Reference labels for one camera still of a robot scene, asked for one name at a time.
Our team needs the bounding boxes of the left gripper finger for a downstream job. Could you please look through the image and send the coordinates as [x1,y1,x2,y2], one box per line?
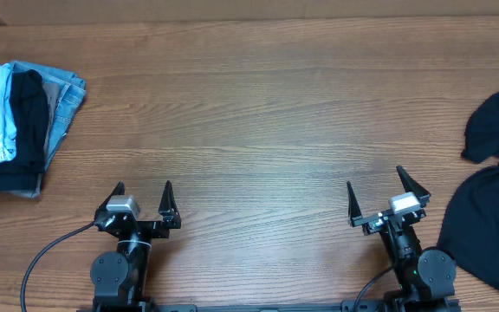
[159,180,180,221]
[97,182,125,212]

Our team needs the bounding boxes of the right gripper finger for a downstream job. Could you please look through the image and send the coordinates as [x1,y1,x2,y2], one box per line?
[347,181,362,224]
[396,166,431,202]

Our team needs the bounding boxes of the black t-shirt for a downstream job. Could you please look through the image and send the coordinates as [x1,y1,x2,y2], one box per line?
[437,91,499,290]

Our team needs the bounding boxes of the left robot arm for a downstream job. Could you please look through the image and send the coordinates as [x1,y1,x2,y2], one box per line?
[90,182,181,311]

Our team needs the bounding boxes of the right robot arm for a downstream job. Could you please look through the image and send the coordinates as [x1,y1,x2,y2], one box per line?
[342,166,461,312]

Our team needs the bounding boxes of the folded blue jeans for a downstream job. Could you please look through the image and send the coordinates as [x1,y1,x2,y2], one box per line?
[11,61,86,169]

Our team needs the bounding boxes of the black folded garment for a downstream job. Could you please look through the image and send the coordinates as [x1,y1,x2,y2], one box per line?
[0,69,49,192]

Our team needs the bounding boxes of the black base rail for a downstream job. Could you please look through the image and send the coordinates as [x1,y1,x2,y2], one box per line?
[78,300,462,312]

